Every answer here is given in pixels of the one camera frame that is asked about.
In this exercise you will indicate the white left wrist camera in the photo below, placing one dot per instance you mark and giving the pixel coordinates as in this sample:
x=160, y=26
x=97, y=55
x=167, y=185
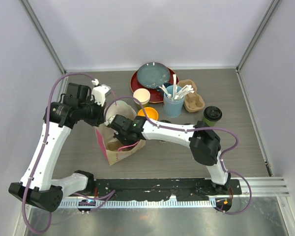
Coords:
x=99, y=92

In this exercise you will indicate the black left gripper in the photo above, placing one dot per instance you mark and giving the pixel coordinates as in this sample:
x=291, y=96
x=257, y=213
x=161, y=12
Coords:
x=101, y=118

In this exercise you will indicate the blue grey plate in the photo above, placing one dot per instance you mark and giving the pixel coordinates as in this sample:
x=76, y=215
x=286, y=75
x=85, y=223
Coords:
x=153, y=74

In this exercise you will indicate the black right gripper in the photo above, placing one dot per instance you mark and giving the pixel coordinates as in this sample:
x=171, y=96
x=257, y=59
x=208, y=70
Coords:
x=119, y=135

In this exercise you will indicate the green paper cup taken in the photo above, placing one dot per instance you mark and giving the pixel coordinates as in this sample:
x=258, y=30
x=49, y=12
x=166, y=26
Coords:
x=164, y=121

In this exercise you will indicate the brown cardboard cup carrier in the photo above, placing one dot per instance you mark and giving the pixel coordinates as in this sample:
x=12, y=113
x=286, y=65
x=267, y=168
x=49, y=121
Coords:
x=116, y=145

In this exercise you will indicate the green paper cup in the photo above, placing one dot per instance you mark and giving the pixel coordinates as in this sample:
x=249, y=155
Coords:
x=209, y=123

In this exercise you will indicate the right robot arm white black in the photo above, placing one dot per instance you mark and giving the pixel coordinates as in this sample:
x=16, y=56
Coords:
x=203, y=143

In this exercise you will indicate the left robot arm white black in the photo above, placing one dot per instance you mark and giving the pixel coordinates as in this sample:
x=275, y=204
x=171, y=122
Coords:
x=37, y=185

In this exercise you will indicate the orange bowl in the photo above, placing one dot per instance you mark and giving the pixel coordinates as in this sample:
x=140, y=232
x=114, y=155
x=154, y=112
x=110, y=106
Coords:
x=150, y=111

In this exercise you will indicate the stack of green paper cups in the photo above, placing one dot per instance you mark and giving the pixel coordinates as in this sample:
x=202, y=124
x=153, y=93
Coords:
x=142, y=95

